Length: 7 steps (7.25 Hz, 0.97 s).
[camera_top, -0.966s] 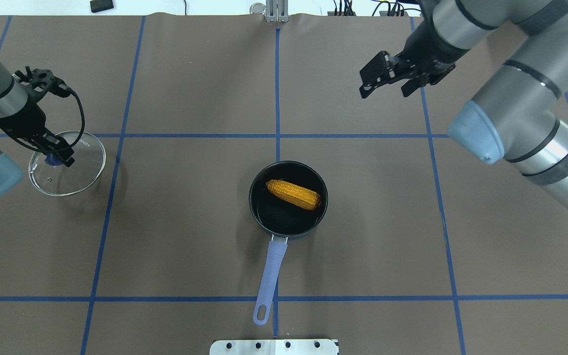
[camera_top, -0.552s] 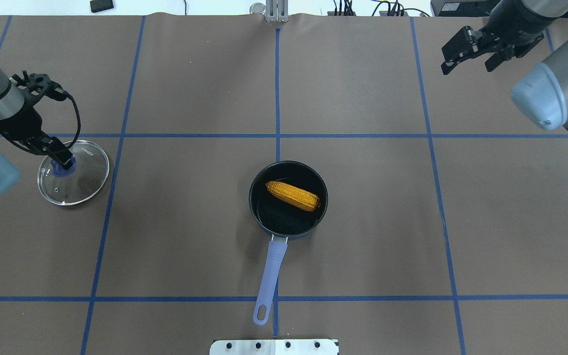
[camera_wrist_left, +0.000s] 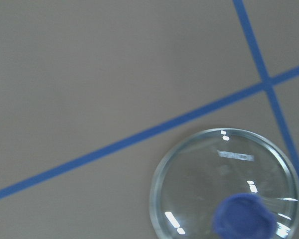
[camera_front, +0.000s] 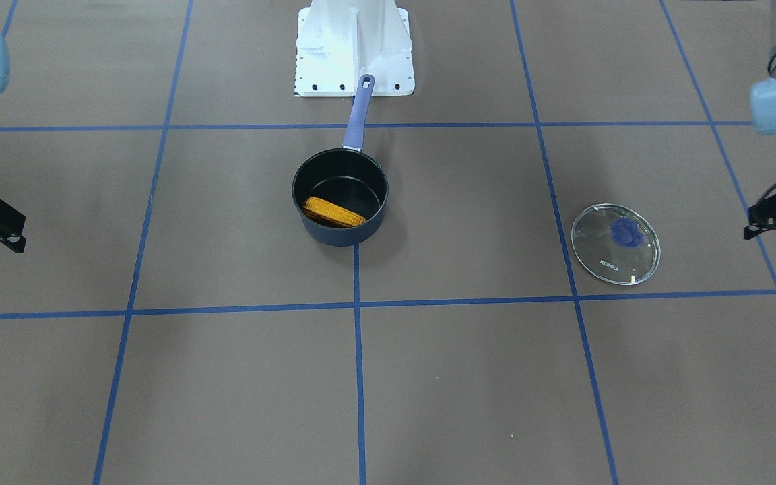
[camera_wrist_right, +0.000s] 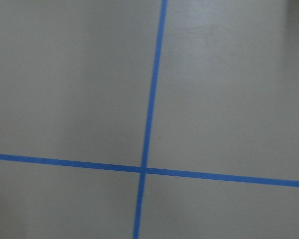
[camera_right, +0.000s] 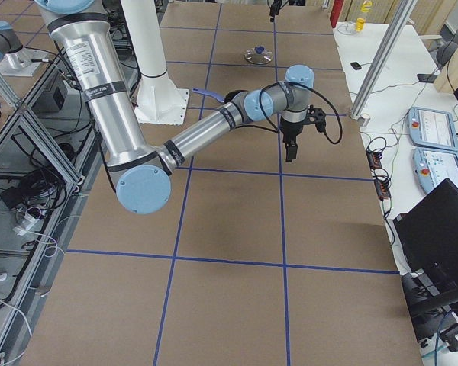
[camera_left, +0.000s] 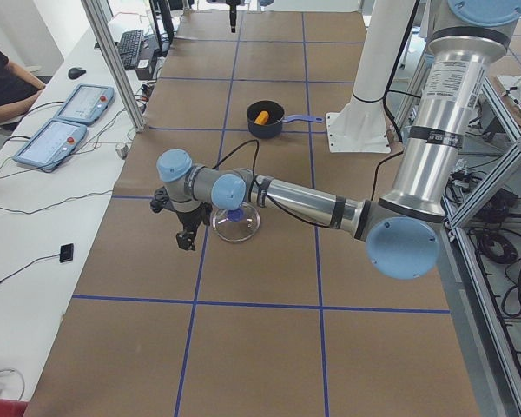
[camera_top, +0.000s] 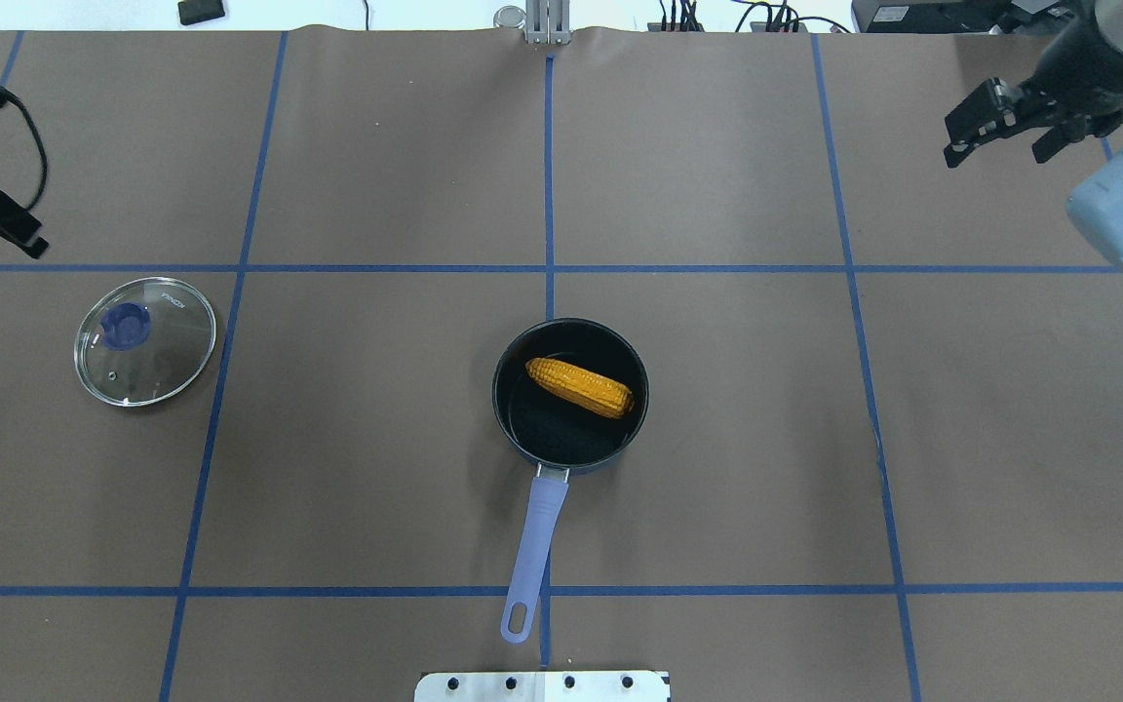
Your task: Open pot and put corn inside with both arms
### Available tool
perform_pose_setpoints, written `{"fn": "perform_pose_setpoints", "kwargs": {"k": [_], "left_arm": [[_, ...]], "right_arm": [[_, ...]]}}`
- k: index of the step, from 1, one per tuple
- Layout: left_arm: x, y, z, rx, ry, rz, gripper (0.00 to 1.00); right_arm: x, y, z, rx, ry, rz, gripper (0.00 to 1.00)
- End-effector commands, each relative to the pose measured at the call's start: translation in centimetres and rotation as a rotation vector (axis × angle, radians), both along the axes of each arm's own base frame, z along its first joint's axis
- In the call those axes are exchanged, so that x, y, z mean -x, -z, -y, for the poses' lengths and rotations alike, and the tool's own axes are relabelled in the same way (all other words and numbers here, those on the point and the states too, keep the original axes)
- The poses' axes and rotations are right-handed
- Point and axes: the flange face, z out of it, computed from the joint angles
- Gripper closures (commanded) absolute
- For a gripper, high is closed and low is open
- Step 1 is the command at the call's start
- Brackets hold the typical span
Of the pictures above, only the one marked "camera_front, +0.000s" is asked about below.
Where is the yellow corn cob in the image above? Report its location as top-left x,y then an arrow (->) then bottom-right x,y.
302,197 -> 367,229

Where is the glass pot lid blue knob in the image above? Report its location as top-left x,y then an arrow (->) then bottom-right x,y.
570,203 -> 660,286

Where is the dark blue saucepan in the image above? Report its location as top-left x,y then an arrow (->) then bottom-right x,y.
290,73 -> 390,247

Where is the brown paper table cover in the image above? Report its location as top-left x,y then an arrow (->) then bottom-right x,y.
0,1 -> 776,484

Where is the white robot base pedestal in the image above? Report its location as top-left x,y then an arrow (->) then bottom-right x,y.
294,1 -> 416,98

